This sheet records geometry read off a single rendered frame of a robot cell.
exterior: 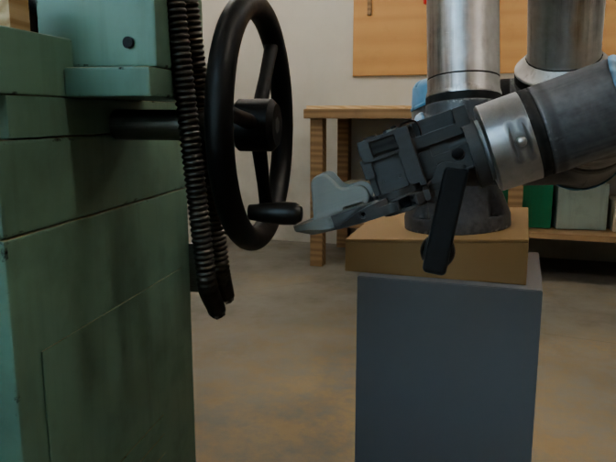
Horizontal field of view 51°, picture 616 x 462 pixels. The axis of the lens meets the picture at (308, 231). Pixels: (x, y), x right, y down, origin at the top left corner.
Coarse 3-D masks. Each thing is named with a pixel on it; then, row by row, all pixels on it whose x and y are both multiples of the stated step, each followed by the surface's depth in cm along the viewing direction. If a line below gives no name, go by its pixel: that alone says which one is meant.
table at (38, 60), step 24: (0, 48) 56; (24, 48) 59; (48, 48) 63; (0, 72) 56; (24, 72) 60; (48, 72) 63; (72, 72) 66; (96, 72) 65; (120, 72) 65; (144, 72) 64; (168, 72) 68; (72, 96) 66; (96, 96) 66; (120, 96) 65; (144, 96) 65; (168, 96) 69
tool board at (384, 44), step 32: (384, 0) 374; (416, 0) 369; (512, 0) 353; (608, 0) 338; (384, 32) 377; (416, 32) 372; (512, 32) 355; (608, 32) 340; (384, 64) 381; (416, 64) 375; (512, 64) 358
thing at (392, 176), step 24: (408, 120) 64; (432, 120) 65; (456, 120) 63; (360, 144) 63; (384, 144) 63; (408, 144) 63; (432, 144) 64; (456, 144) 64; (480, 144) 61; (384, 168) 64; (408, 168) 63; (432, 168) 65; (456, 168) 64; (480, 168) 62; (384, 192) 64; (408, 192) 63; (432, 192) 64
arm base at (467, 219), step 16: (464, 192) 109; (480, 192) 109; (496, 192) 111; (416, 208) 113; (432, 208) 110; (464, 208) 108; (480, 208) 108; (496, 208) 111; (416, 224) 113; (464, 224) 108; (480, 224) 108; (496, 224) 109
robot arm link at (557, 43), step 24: (528, 0) 97; (552, 0) 92; (576, 0) 91; (600, 0) 93; (528, 24) 99; (552, 24) 95; (576, 24) 93; (600, 24) 95; (528, 48) 101; (552, 48) 97; (576, 48) 96; (600, 48) 98; (528, 72) 101; (552, 72) 99
